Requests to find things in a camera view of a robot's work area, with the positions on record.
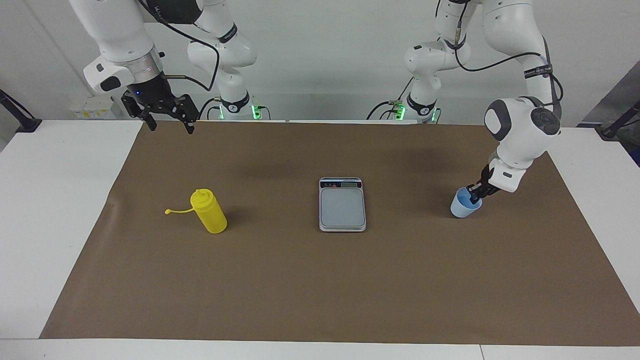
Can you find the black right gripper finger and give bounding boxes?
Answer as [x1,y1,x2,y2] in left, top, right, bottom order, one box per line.
[172,94,199,135]
[121,92,157,132]

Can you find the light blue plastic cup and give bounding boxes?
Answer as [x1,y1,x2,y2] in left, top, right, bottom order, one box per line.
[450,186,483,218]

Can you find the yellow squeeze seasoning bottle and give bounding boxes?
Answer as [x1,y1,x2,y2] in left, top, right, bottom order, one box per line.
[164,188,228,235]

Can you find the silver digital kitchen scale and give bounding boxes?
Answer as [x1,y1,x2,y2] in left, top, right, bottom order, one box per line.
[318,176,367,233]

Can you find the black clamp stand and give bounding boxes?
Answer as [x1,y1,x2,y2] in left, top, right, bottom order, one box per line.
[0,89,42,134]
[600,100,640,139]

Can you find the brown paper table mat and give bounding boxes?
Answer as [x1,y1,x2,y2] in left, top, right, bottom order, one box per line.
[39,120,640,347]

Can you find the black right arm base cable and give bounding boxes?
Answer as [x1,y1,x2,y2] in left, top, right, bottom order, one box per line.
[197,96,223,121]

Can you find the black arm base cable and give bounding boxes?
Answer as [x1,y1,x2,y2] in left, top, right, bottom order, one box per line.
[366,75,416,121]
[197,96,223,121]

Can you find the white wall socket box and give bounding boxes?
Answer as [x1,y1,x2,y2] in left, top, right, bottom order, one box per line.
[69,97,117,120]

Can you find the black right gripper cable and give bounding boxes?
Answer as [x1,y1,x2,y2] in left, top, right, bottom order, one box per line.
[139,0,221,92]

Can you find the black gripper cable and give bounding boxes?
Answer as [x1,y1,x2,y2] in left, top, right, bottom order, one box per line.
[437,0,565,108]
[139,0,221,92]

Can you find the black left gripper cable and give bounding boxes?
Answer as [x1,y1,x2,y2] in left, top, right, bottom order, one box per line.
[437,0,565,108]

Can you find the black left arm base cable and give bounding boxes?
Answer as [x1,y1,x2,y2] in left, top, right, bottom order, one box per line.
[366,75,416,121]

